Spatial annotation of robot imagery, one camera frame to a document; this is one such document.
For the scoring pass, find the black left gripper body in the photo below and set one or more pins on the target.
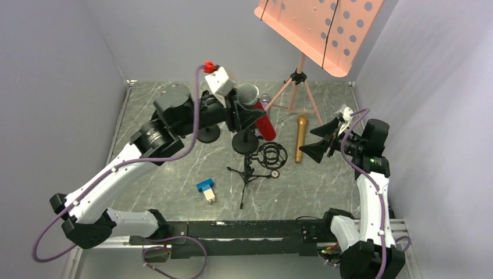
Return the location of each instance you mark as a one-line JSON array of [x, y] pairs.
[[231, 111]]

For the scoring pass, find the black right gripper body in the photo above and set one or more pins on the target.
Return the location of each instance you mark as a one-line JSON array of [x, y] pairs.
[[335, 138]]

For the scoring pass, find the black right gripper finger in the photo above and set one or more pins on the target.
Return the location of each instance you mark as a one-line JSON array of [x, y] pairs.
[[329, 129], [318, 150]]

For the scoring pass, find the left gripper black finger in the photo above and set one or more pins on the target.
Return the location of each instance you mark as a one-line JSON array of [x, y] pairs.
[[231, 99], [245, 117]]

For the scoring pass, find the red glitter microphone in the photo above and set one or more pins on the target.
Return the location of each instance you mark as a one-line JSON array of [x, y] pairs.
[[248, 96]]

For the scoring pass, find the black tripod shock mount stand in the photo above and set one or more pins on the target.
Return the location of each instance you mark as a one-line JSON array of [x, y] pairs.
[[270, 156]]

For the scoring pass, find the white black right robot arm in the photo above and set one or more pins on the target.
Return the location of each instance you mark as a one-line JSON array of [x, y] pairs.
[[368, 248]]

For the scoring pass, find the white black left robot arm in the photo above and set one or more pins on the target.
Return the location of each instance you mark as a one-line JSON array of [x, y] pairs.
[[87, 217]]

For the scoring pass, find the black round-base fork mic stand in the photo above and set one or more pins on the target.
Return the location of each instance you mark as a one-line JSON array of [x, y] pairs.
[[209, 135]]

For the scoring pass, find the black round-base clip mic stand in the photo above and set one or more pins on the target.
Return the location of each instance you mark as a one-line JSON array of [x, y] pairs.
[[245, 142]]

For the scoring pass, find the pink music stand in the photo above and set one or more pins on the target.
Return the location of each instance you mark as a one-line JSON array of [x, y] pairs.
[[329, 33]]

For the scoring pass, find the purple glitter microphone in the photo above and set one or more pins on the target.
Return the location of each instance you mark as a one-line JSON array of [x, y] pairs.
[[265, 99]]

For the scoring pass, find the gold microphone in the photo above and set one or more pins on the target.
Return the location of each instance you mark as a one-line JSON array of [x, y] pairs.
[[302, 123]]

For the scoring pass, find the brown poker chip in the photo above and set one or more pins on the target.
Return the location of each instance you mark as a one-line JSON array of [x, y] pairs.
[[275, 174]]

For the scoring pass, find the blue white toy brick block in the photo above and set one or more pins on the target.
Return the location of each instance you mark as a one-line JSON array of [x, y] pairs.
[[206, 187]]

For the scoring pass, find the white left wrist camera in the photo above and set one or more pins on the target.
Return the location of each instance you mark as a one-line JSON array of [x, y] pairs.
[[221, 82]]

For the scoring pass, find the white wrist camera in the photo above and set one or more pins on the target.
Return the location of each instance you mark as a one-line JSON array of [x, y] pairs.
[[344, 114], [221, 82]]

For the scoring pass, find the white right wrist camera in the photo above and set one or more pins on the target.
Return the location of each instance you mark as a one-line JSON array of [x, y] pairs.
[[344, 114]]

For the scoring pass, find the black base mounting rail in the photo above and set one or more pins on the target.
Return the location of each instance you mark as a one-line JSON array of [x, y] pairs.
[[249, 237]]

